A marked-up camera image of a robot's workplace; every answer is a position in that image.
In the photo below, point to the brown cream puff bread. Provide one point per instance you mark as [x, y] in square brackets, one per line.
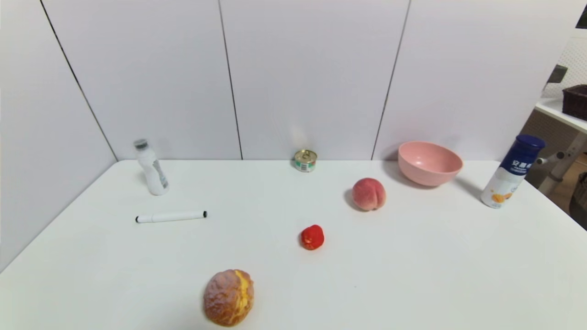
[227, 298]

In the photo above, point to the pink bowl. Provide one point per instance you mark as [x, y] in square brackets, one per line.
[429, 165]

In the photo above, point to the small tin can green label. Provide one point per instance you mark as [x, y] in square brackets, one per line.
[305, 161]

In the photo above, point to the red strawberry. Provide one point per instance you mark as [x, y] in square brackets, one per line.
[312, 237]

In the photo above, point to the pink peach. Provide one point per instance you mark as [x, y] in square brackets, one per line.
[368, 195]

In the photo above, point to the white marker pen black caps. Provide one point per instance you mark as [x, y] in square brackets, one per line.
[169, 217]

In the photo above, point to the white plastic bottle grey cap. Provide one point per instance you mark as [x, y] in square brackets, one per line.
[154, 176]

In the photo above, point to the white yogurt bottle blue cap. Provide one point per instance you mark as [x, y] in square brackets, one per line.
[511, 174]

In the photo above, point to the dark grey chair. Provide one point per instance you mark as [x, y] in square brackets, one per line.
[580, 201]

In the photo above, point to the dark woven basket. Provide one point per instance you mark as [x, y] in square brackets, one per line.
[576, 101]

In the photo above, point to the white pegboard panel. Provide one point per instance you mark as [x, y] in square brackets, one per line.
[574, 59]

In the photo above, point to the black monitor corner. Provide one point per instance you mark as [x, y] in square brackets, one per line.
[583, 17]

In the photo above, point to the white metal frame leg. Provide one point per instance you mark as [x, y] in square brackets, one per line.
[566, 160]

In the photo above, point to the grey bracket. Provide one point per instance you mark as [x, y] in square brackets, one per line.
[557, 73]

